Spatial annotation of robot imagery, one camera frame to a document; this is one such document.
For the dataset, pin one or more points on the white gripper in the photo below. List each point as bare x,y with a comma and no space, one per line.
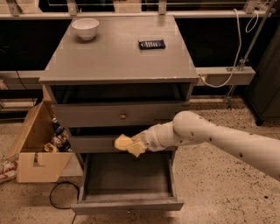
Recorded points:
150,139

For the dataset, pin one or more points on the yellow sponge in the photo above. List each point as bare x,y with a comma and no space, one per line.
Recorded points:
122,142

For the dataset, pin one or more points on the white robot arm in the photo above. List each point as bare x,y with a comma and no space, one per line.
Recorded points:
261,152

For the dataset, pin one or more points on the grey top drawer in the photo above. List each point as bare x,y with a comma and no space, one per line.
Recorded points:
104,115

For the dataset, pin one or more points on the grey open bottom drawer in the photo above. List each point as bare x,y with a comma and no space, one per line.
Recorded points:
120,182

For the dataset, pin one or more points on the grey middle drawer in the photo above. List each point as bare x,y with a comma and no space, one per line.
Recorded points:
94,144

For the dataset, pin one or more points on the grey wooden drawer cabinet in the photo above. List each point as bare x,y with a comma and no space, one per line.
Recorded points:
112,68

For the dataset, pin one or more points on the bottles in cardboard box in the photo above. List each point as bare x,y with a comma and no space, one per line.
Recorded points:
59,141

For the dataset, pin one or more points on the black snack bar packet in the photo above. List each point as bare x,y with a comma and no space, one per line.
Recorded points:
151,44

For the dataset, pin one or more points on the open cardboard box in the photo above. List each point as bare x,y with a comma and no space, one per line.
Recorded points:
35,165

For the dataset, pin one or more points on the white ceramic bowl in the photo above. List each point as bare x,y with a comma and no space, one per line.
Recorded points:
85,28

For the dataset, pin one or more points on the dark grey side cabinet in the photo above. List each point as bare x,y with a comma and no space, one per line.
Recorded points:
263,93

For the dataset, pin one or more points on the red white shoe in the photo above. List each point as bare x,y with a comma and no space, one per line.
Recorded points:
8,170

